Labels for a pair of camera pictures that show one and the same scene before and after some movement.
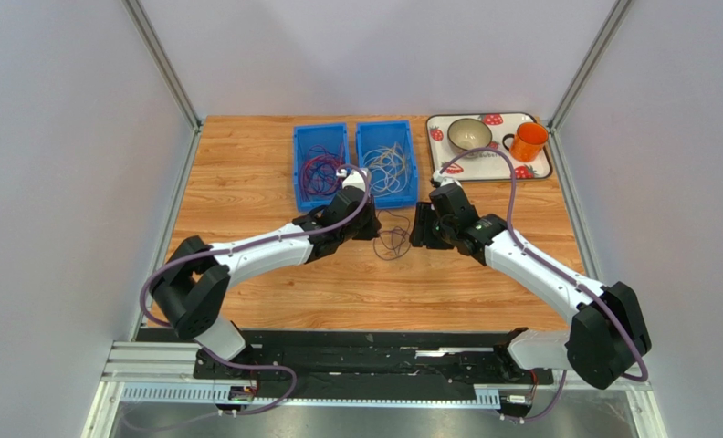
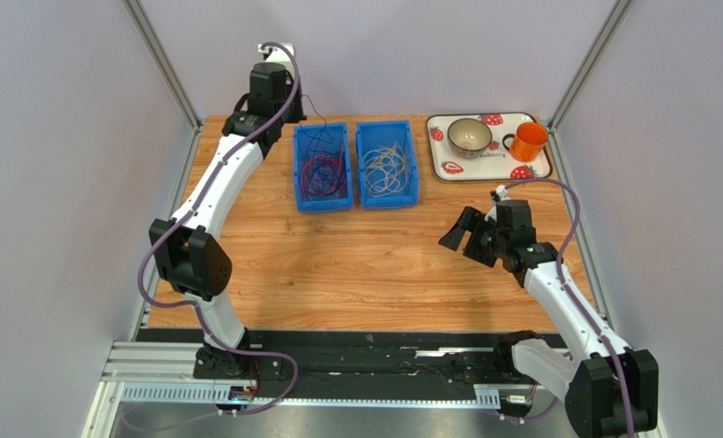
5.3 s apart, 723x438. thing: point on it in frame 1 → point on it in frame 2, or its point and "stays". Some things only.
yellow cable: (401, 170) stays
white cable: (387, 169) stays
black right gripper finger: (422, 233) → (454, 237)
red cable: (321, 173) stays
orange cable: (322, 173) stays
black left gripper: (372, 224) → (289, 83)
